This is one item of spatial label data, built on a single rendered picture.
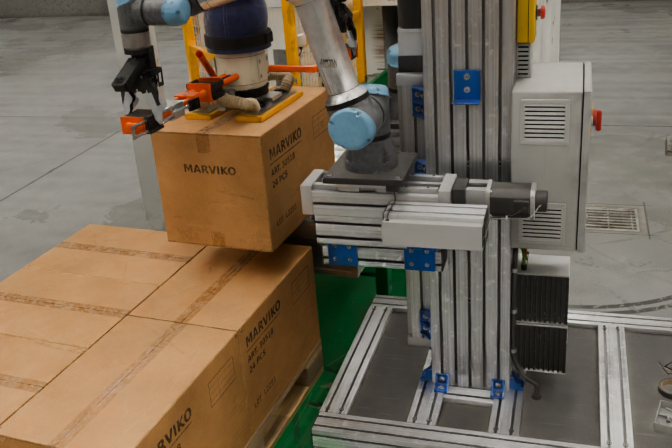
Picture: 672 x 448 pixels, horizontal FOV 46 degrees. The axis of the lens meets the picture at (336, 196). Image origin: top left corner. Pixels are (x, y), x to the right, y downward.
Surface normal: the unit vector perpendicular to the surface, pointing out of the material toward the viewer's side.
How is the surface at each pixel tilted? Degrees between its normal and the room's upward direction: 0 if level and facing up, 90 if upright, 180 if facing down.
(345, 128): 98
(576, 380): 0
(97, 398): 0
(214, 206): 90
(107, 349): 0
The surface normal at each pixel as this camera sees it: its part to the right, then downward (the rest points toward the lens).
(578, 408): -0.07, -0.92
